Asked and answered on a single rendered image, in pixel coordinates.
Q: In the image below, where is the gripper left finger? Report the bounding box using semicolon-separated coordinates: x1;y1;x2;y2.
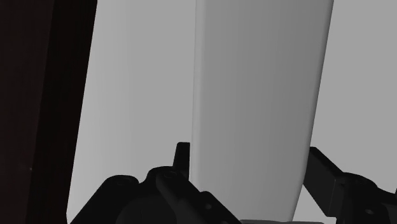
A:
69;141;242;224

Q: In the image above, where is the dark brown furniture panel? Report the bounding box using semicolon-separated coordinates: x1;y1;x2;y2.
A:
0;0;98;224

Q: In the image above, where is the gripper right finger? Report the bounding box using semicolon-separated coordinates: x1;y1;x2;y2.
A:
303;146;397;224

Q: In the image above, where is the tall white rounded object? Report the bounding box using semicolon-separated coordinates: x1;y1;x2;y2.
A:
190;0;335;223

